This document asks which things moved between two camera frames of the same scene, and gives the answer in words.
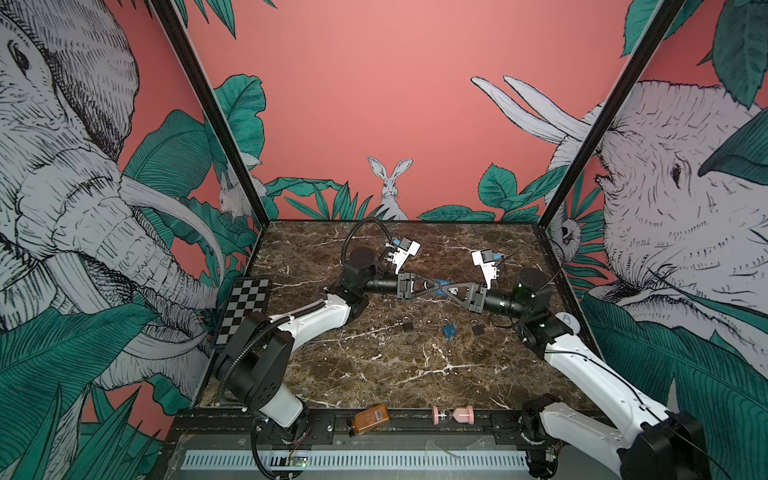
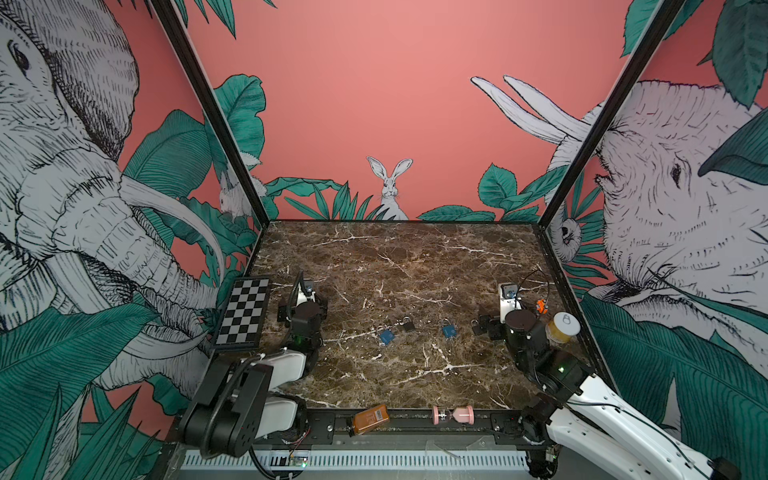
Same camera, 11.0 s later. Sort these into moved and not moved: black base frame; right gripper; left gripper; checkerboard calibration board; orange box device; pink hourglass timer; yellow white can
Moved: left gripper; right gripper
Not moved: checkerboard calibration board; yellow white can; orange box device; pink hourglass timer; black base frame
